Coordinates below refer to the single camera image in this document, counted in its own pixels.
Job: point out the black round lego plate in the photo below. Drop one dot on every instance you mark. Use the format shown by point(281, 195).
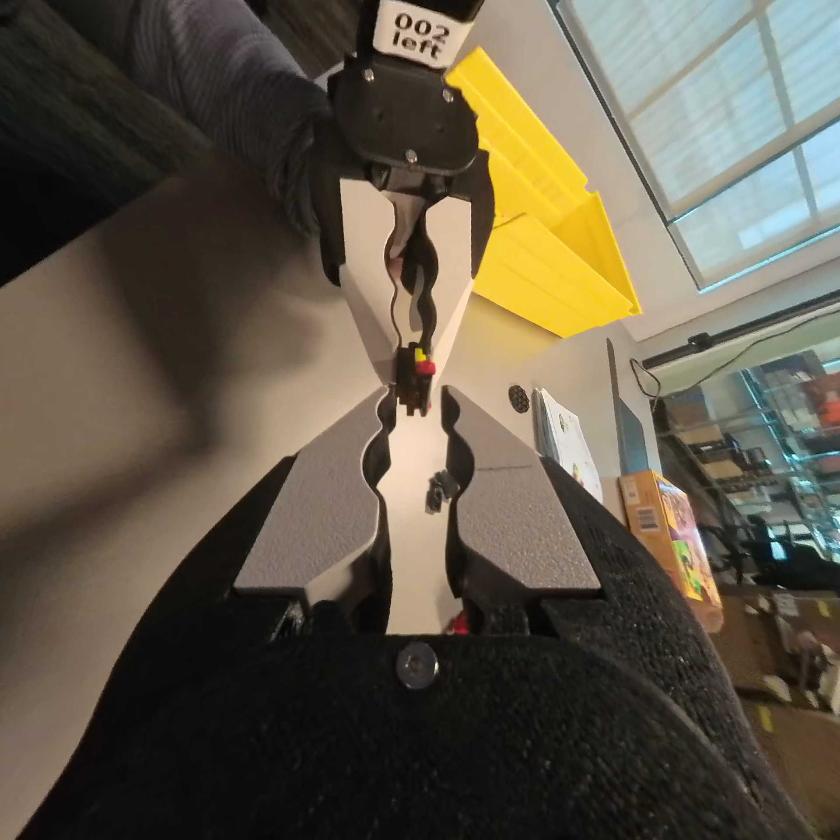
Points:
point(519, 398)

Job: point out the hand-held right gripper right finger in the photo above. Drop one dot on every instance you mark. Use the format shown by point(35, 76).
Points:
point(525, 525)

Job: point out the black light stand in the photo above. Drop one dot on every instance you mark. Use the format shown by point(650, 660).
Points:
point(741, 328)

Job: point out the person's left forearm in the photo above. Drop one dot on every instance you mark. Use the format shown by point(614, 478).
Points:
point(229, 85)

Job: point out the red storage box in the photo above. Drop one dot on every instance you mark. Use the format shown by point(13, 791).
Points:
point(828, 407)

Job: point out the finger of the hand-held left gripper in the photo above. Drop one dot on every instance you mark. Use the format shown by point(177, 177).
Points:
point(456, 262)
point(364, 262)

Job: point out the printed black lego tile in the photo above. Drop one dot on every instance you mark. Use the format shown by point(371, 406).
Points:
point(432, 502)

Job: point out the black office chair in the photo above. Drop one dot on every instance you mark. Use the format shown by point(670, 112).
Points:
point(794, 551)

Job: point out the orange lego box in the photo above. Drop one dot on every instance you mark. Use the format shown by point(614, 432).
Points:
point(669, 538)

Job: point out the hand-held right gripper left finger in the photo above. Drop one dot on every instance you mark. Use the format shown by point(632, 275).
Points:
point(315, 518)

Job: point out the lego instruction booklet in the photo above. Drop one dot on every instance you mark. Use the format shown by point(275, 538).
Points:
point(564, 439)

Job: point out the large paned window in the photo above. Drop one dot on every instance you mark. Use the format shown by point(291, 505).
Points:
point(722, 98)

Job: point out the metal storage shelving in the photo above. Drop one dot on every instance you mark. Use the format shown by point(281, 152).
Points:
point(741, 433)

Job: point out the yellow plastic parts bin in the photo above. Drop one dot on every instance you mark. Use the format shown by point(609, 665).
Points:
point(551, 249)

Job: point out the red yellow black lego model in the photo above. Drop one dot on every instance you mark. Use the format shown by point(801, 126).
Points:
point(460, 622)

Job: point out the dark desk pad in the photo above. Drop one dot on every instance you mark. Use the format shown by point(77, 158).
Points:
point(630, 420)

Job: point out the small black red lego assembly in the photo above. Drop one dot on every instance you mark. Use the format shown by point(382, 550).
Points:
point(413, 377)

